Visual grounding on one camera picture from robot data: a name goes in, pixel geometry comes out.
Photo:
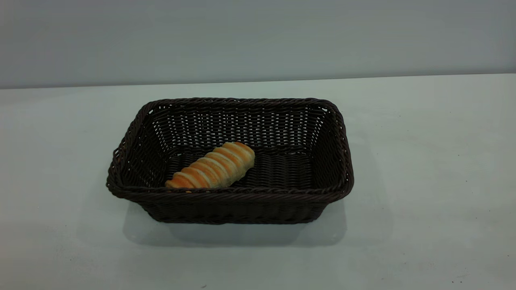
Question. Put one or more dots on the dark brown wicker basket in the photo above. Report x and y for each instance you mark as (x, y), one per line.
(282, 173)

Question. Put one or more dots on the ridged golden bread loaf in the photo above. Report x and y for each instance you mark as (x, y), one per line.
(213, 167)

